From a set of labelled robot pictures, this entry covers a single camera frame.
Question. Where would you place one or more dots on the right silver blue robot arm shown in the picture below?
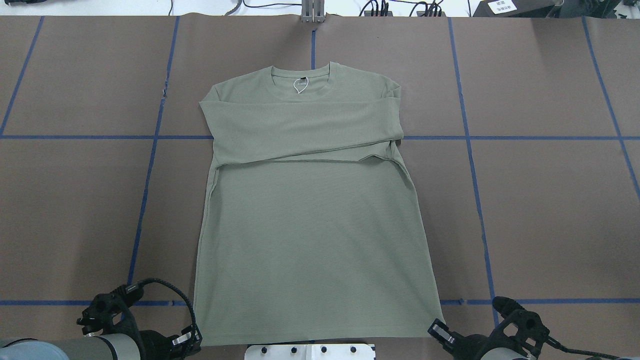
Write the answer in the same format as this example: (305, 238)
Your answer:
(510, 351)

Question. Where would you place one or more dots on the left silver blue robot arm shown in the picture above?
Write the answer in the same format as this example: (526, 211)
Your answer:
(113, 346)

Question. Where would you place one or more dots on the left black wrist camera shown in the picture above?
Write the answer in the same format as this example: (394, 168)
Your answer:
(109, 312)

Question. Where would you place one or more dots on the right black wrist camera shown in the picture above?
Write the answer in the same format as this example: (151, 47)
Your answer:
(531, 334)

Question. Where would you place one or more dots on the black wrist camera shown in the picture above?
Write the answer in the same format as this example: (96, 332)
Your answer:
(531, 334)
(109, 312)

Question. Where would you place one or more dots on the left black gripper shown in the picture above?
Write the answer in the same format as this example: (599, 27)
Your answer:
(156, 344)

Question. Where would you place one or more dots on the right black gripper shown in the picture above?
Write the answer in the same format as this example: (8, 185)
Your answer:
(472, 346)

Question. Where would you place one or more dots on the white pedestal column base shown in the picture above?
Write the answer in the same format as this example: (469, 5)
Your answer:
(312, 351)

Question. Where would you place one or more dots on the black box with label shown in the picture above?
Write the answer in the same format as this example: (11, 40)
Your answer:
(516, 8)

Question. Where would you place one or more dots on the olive green long-sleeve shirt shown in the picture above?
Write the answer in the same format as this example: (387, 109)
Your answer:
(311, 226)

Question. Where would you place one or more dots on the aluminium frame post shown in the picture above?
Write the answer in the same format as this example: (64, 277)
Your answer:
(313, 11)

